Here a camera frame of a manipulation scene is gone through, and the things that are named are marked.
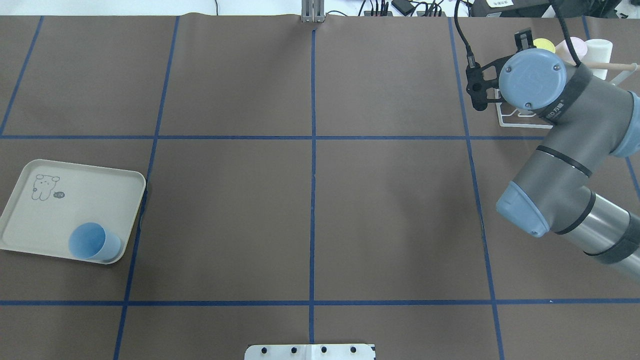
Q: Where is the cream serving tray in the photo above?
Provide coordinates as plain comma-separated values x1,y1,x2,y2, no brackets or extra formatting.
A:
1,159,147,265

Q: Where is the brown table mat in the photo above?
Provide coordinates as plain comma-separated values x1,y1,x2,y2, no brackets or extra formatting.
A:
1,14,639,360

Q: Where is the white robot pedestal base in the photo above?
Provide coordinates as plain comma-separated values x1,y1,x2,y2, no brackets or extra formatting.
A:
244,343,377,360

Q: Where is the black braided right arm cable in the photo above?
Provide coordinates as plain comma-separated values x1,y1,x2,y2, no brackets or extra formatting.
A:
454,0,481,68

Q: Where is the aluminium frame post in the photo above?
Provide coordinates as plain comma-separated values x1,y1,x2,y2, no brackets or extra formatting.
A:
301,0,326,23

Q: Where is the pink plastic cup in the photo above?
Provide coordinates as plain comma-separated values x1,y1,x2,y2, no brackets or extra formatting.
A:
555,36,587,66

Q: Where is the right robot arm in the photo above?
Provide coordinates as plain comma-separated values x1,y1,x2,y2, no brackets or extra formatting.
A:
465,48,639,281

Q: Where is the white wire cup rack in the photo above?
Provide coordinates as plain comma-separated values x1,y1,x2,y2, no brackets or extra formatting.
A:
495,61,639,130

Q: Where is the blue plastic cup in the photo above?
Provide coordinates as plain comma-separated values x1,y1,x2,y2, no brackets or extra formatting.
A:
68,222,122,263

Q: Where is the black power adapter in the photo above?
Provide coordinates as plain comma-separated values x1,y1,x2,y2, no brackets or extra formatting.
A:
391,0,415,17

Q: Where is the yellow plastic cup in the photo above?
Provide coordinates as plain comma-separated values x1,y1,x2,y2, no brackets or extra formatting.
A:
533,38,556,54

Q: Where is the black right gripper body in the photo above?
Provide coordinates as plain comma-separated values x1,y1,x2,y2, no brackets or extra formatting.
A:
465,57,508,112

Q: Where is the white plastic cup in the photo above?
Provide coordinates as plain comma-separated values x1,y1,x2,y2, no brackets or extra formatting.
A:
582,38,613,63

